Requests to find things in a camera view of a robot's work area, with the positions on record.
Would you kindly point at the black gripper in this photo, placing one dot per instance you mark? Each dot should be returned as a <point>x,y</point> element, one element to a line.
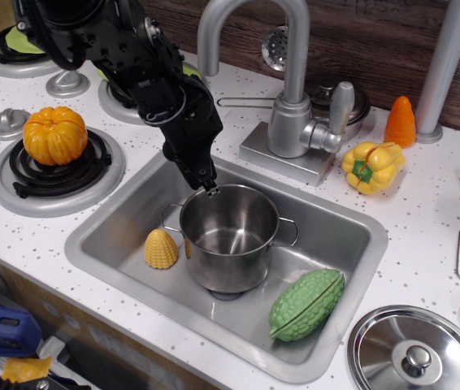
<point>189,132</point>

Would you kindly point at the stainless steel pot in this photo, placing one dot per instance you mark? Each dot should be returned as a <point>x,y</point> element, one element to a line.
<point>228,237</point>

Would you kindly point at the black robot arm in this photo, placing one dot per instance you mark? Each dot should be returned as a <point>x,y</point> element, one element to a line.
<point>132,52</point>

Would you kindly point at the stainless steel sink basin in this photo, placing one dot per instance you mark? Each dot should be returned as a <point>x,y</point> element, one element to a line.
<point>109,245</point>

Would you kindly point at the steel pot lid with knob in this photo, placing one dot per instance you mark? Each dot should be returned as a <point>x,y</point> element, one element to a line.
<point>404,347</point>

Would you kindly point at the yellow toy corn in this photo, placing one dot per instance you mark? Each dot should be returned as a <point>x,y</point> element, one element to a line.
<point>160,250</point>

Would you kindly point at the silver toy faucet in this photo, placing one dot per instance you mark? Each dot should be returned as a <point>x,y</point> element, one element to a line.
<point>293,143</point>

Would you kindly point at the green toy cutting board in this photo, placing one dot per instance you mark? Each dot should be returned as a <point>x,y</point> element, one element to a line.
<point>188,70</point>

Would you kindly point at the green toy bitter gourd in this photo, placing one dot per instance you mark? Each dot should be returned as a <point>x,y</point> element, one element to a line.
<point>304,305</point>

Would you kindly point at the steel skimmer ladle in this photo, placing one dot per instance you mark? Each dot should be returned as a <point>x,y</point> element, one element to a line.
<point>274,48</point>

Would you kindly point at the yellow toy bell pepper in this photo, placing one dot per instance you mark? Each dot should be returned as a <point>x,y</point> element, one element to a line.
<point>371,167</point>

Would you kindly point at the orange toy pumpkin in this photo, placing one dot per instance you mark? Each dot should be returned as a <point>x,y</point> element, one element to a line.
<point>55,136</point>

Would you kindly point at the silver stove knob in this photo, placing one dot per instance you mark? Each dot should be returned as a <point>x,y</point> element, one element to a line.
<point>12,123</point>
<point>67,84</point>

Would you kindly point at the front stove burner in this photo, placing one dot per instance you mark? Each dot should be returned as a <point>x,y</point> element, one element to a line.
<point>32,189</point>

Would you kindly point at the orange toy carrot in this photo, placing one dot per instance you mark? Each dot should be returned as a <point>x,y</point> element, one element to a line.
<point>400,127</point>

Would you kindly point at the green toy plate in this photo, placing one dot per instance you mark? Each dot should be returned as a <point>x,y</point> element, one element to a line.
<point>16,40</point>

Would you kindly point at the back left stove burner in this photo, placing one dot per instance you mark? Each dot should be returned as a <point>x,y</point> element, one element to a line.
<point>14,64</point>

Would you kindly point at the blue clamp tool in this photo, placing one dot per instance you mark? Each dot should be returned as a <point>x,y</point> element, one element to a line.
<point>20,334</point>

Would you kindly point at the yellow cloth scrap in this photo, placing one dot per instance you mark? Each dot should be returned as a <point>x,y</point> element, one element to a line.
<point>19,370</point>

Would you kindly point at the grey vertical pole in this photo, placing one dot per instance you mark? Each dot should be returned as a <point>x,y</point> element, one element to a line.
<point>439,77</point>

